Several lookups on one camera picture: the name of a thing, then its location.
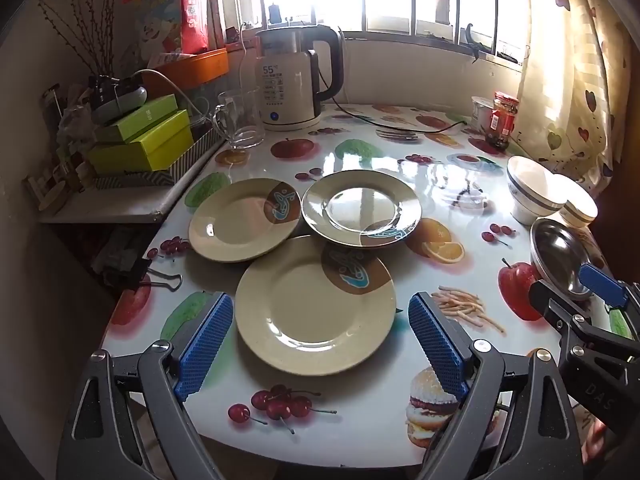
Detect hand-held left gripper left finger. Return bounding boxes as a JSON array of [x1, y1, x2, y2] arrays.
[[56, 292, 236, 480]]

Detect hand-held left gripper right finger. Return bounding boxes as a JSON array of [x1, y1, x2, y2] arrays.
[[407, 291, 586, 480]]

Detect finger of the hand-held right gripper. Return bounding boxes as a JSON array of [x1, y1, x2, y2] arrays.
[[529, 279, 608, 348], [579, 263, 640, 311]]

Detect stainless steel bowl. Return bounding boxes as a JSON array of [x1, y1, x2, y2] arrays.
[[530, 218, 601, 302]]

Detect white bowl with blue stripe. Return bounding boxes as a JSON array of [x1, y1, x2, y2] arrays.
[[506, 156, 568, 226], [552, 174, 599, 228]]

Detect beige plate with brown patch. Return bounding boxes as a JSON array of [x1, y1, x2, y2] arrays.
[[188, 178, 302, 264], [301, 170, 422, 248], [235, 235, 397, 377]]

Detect person's right hand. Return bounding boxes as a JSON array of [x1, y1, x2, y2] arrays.
[[582, 410, 621, 463]]

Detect black binder clip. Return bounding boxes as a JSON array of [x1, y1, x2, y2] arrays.
[[102, 260, 183, 292]]

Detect white side shelf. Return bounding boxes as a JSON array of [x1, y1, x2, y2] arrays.
[[39, 140, 227, 224]]

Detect zigzag patterned box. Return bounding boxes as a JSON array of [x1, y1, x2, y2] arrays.
[[95, 132, 227, 191]]

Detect red lidded sauce jar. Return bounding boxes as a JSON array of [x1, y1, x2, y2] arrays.
[[487, 91, 516, 153]]

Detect fruit print tablecloth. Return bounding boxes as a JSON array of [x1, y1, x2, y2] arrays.
[[100, 102, 636, 461]]

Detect green cardboard box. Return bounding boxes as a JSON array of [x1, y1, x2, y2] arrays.
[[89, 109, 195, 173], [95, 94, 179, 143]]

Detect white plastic container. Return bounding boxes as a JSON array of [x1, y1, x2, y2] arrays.
[[470, 96, 496, 133]]

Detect heart print curtain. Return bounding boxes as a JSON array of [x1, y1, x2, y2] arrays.
[[517, 0, 630, 196]]

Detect small cardboard boxes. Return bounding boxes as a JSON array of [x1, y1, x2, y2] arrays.
[[25, 85, 96, 211]]

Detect clear glass mug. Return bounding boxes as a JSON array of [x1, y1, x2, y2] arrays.
[[212, 86, 266, 150]]

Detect grey oval device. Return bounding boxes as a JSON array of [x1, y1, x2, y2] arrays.
[[91, 85, 149, 123]]

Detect white electric kettle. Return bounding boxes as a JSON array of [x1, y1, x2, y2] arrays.
[[255, 25, 346, 132]]

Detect orange plastic tray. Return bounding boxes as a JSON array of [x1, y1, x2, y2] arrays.
[[145, 47, 230, 96]]

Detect colourful cartoon bag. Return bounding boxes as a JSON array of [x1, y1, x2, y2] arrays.
[[122, 0, 187, 63]]

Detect red snack bag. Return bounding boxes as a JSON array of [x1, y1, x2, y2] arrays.
[[179, 0, 210, 56]]

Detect dried willow branches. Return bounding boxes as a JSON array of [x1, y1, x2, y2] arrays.
[[37, 0, 126, 81]]

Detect black kettle power cable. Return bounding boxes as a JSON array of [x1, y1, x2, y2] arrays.
[[320, 67, 468, 135]]

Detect white cable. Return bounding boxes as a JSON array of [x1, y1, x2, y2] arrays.
[[134, 67, 211, 121]]

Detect white power cord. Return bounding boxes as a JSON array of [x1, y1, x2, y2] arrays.
[[237, 21, 256, 68]]

